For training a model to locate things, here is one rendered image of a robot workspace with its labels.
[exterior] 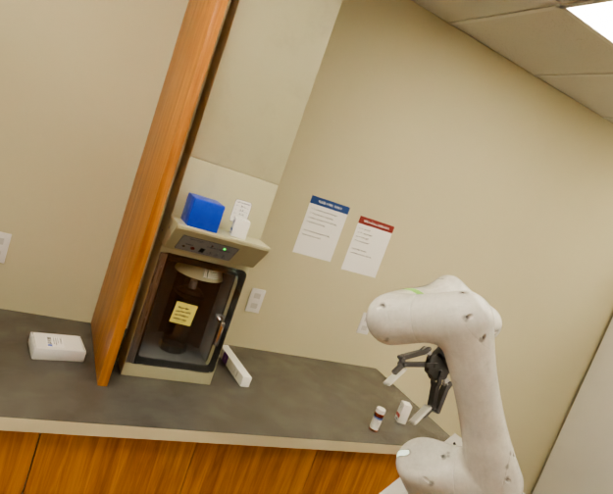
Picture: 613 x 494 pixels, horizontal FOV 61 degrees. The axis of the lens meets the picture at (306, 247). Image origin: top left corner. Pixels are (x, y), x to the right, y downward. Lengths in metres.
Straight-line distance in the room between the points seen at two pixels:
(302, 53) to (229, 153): 0.40
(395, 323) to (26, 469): 1.10
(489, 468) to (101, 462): 1.07
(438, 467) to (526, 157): 2.06
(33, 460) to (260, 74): 1.31
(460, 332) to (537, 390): 2.73
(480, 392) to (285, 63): 1.16
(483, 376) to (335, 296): 1.46
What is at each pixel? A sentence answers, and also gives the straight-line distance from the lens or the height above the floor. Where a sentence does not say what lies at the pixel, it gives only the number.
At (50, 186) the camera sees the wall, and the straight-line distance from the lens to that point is 2.11.
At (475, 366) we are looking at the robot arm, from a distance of 1.17.
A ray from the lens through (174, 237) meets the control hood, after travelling 1.66.
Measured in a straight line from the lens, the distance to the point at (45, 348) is 1.88.
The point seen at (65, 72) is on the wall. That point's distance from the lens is 2.08.
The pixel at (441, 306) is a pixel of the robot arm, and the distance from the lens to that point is 1.14.
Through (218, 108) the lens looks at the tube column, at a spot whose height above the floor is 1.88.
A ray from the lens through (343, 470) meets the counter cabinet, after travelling 2.08.
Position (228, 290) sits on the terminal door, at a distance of 1.82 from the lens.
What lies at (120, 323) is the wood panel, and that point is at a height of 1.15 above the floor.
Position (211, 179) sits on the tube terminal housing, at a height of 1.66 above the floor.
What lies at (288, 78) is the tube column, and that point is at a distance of 1.78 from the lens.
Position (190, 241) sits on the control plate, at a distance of 1.67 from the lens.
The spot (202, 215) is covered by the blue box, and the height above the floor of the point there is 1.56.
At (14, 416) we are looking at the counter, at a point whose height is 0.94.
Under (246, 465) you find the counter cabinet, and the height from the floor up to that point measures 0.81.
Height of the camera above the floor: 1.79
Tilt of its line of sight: 8 degrees down
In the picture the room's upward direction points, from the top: 20 degrees clockwise
